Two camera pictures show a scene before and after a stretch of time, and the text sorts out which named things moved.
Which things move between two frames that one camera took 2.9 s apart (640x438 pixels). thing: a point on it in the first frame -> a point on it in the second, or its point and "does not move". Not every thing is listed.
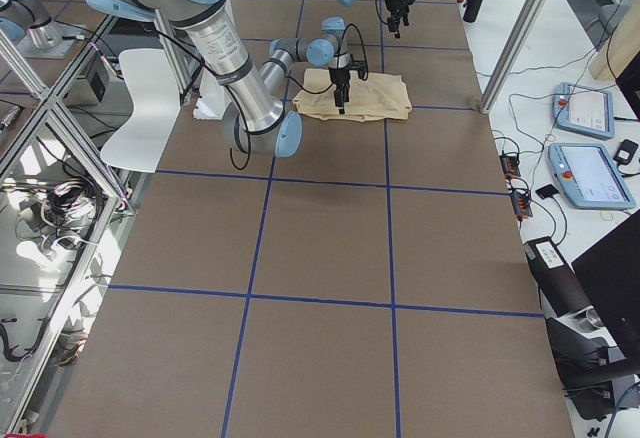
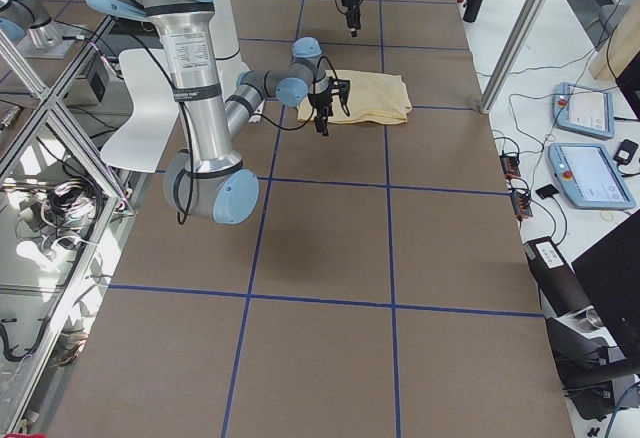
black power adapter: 625,151 does not move
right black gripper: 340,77 -> 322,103
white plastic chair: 151,79 does not move
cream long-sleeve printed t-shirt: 378,97 does not move
